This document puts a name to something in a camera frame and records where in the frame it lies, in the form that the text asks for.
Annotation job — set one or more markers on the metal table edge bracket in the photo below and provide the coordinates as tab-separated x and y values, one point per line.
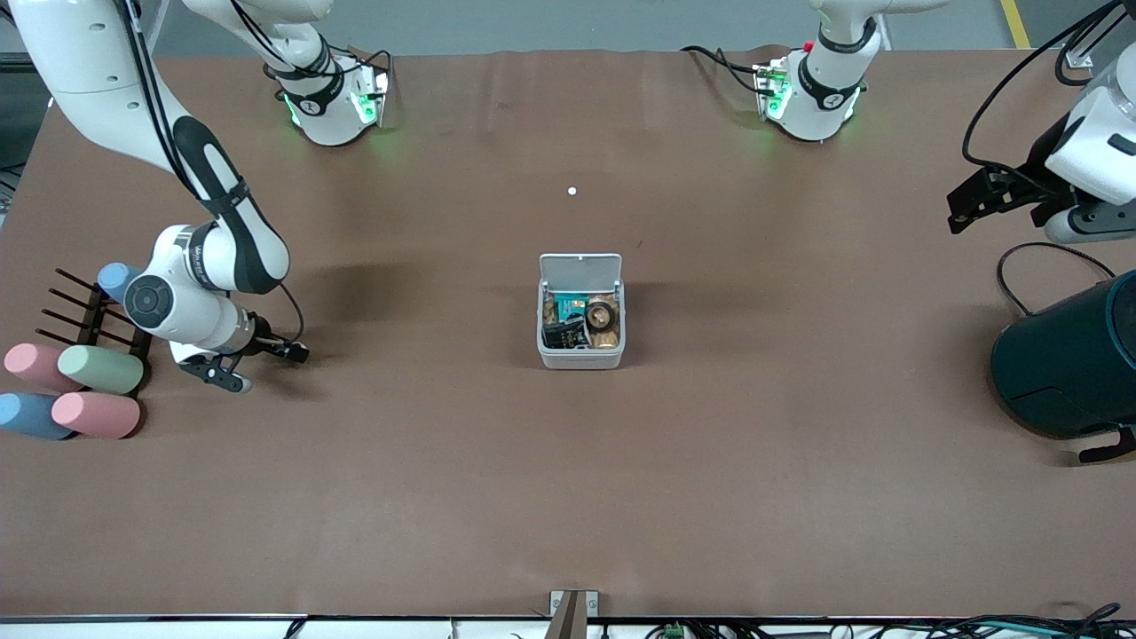
572	612

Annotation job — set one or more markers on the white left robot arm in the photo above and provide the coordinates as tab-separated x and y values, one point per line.
825	89

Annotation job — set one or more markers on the white lidded trash bin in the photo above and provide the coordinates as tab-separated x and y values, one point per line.
581	269

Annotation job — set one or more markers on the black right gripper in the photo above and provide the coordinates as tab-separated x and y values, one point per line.
264	343

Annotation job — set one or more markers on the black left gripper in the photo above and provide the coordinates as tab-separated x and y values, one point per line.
1037	169

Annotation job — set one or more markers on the brown table cover sheet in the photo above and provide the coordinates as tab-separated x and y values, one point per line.
444	488

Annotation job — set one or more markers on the green plastic cup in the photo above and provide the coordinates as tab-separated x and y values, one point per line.
102	369

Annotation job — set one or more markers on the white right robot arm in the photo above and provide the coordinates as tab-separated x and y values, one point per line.
232	248

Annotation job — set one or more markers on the black snack wrapper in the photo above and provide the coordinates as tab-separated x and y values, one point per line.
561	335

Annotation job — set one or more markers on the dark teal cylindrical appliance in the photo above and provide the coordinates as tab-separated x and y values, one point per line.
1069	364

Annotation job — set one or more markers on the aluminium frame profile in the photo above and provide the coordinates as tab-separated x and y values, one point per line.
1083	55

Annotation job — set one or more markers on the brown crumpled snack bag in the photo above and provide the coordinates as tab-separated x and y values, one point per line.
606	338
549	311

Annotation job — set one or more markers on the teal snack packet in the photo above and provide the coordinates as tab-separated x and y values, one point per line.
572	306

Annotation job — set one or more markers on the black tape roll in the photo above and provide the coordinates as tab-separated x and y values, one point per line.
602	313

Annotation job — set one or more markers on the green terminal block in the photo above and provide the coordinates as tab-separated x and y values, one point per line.
673	631

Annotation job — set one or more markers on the pink plastic cup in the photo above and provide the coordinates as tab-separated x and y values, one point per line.
34	366
96	414

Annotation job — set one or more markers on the blue plastic cup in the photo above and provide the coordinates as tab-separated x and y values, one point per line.
115	280
31	415

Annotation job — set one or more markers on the black cup rack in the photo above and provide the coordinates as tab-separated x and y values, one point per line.
89	315

